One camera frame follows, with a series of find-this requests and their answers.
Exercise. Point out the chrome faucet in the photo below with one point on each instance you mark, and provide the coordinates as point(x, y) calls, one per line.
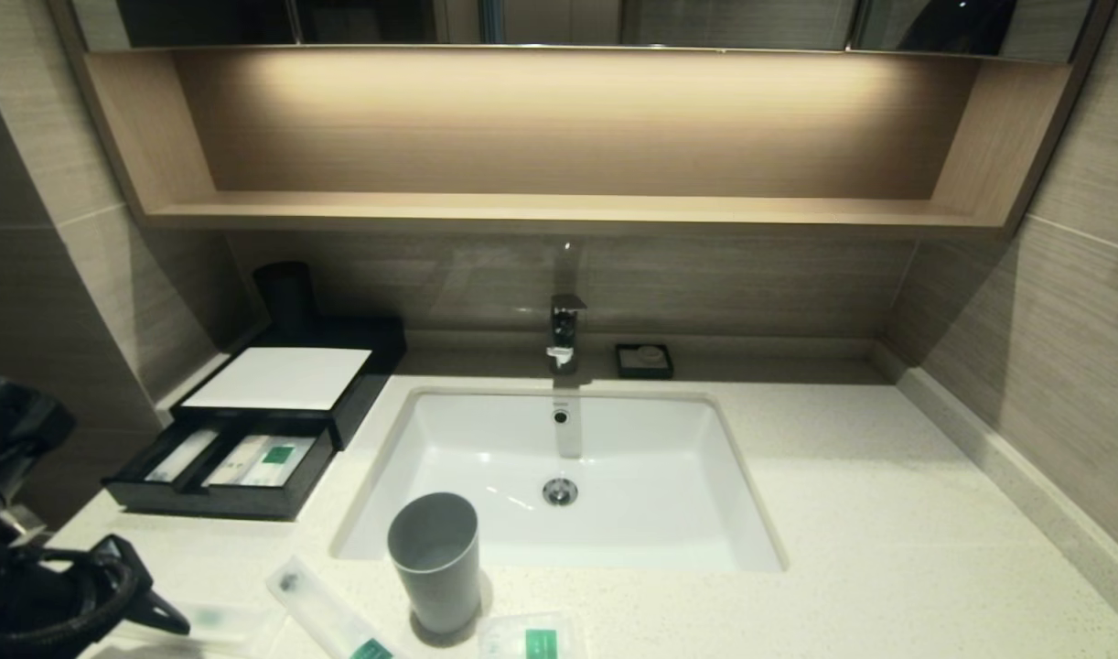
point(565, 329)

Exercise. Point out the white board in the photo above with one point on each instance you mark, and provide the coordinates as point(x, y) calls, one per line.
point(280, 377)

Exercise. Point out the black drawer amenity box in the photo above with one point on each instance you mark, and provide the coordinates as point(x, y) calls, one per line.
point(220, 502)

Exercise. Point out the grey plastic cup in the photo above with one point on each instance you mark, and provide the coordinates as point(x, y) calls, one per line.
point(436, 577)

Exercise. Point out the black soap dish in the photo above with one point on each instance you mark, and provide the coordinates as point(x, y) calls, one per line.
point(625, 368)

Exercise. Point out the vanity kit packet green label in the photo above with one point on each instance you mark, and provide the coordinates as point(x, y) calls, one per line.
point(280, 462)

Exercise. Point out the comb packet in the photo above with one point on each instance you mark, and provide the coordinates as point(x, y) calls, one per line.
point(234, 459)

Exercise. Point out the mirror cabinet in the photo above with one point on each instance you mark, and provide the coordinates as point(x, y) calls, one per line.
point(705, 23)

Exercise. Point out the packet with green square label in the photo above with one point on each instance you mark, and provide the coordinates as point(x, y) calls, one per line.
point(532, 639)

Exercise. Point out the chrome sink drain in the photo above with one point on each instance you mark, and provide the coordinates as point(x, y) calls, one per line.
point(560, 491)

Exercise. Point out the wooden wall shelf niche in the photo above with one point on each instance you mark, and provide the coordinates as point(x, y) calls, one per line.
point(559, 209)

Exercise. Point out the small round soap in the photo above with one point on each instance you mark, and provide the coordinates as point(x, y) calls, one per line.
point(650, 354)

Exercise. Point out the plain white amenity packet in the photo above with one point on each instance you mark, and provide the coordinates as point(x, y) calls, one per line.
point(182, 455)

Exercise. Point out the black amenity box housing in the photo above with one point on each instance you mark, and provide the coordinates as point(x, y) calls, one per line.
point(381, 361)

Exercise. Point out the clear toothbrush packet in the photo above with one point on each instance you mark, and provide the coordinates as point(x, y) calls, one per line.
point(230, 622)

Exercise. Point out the toothbrush packet with green label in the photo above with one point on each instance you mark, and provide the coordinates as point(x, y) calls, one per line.
point(326, 613)

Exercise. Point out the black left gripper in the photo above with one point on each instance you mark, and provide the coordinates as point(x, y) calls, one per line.
point(37, 609)

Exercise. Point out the black cylindrical cup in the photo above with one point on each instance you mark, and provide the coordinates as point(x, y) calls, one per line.
point(287, 293)

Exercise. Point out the white sink basin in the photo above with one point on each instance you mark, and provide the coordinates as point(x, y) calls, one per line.
point(641, 476)

